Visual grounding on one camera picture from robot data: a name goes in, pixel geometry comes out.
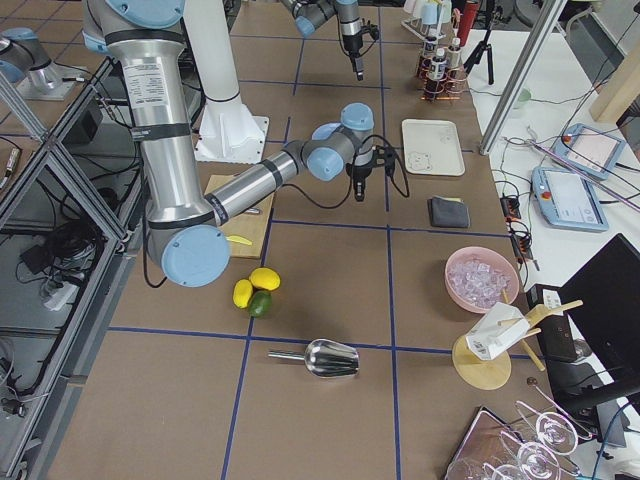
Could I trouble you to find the wine glass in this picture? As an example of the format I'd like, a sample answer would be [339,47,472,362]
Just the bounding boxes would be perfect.
[515,400,578,456]

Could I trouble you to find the aluminium frame post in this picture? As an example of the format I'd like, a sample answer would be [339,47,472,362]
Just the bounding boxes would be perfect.
[479,0,567,155]

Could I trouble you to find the small yellow lemon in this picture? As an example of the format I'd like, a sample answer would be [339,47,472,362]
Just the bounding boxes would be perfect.
[232,279,254,309]

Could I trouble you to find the green lime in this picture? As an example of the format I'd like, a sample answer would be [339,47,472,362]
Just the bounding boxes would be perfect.
[247,290,272,318]

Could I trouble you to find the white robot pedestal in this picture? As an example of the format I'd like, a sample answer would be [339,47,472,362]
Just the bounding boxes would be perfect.
[183,0,243,122]

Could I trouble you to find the tea bottle back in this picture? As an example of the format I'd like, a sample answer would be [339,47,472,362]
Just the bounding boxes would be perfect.
[422,35,438,68]

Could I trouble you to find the grey folded cloth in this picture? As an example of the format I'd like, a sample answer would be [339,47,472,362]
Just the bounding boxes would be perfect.
[427,196,470,228]

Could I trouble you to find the blue teach pendant near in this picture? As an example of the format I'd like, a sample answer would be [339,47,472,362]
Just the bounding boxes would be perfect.
[531,167,609,232]

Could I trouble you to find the black tripod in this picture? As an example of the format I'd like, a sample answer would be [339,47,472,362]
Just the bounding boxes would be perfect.
[463,0,502,85]

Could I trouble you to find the cream bear tray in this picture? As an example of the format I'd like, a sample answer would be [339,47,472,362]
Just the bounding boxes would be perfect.
[401,119,465,177]

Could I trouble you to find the silver metal scoop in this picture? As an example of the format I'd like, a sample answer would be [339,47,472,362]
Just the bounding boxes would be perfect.
[268,339,360,378]

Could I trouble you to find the wooden cutting board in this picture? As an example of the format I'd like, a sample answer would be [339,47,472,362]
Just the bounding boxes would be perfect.
[220,194,274,259]

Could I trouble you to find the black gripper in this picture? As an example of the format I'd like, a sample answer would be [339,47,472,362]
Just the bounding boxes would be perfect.
[344,29,379,81]
[346,135,395,201]

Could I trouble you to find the tea bottle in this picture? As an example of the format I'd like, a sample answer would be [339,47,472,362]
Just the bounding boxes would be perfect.
[446,37,461,69]
[428,48,446,81]
[422,35,438,68]

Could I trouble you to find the large yellow lemon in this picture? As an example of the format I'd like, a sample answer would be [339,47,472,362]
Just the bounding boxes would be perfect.
[249,267,281,291]

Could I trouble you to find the blue teach pendant far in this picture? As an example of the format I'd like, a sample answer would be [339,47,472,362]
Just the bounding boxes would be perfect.
[552,123,626,180]

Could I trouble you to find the wooden stand with round base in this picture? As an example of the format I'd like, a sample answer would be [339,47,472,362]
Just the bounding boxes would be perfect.
[452,300,583,390]

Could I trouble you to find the tea bottle front left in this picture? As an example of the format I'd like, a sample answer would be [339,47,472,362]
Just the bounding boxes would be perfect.
[428,48,446,81]

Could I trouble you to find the white wire cup rack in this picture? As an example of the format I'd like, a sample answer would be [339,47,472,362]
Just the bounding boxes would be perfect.
[401,0,452,40]

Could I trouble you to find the glass tray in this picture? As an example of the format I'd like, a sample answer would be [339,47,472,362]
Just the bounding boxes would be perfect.
[443,406,524,479]

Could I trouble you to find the copper wire bottle rack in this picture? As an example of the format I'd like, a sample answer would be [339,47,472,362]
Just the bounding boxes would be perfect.
[415,45,467,101]

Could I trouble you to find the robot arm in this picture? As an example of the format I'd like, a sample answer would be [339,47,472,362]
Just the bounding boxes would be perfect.
[281,0,380,81]
[83,1,374,287]

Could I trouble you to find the blue teach pendant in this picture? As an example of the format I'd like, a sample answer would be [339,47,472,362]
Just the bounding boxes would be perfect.
[552,123,626,180]
[531,167,609,232]

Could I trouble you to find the pink bowl of ice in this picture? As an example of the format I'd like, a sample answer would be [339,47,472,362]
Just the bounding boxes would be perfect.
[444,246,520,313]

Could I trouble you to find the black monitor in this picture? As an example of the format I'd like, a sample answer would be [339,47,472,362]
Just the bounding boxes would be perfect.
[559,233,639,413]

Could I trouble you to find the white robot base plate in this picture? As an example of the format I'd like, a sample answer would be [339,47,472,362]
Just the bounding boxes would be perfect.
[195,111,269,164]

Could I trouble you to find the red cylinder bottle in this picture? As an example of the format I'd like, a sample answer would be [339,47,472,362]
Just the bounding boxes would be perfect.
[457,0,479,47]

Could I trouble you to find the tea bottle front right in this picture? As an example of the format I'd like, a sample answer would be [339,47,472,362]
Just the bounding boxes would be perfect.
[446,37,461,69]

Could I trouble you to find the yellow plastic knife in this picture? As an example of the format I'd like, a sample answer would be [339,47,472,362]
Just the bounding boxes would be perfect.
[226,235,253,246]

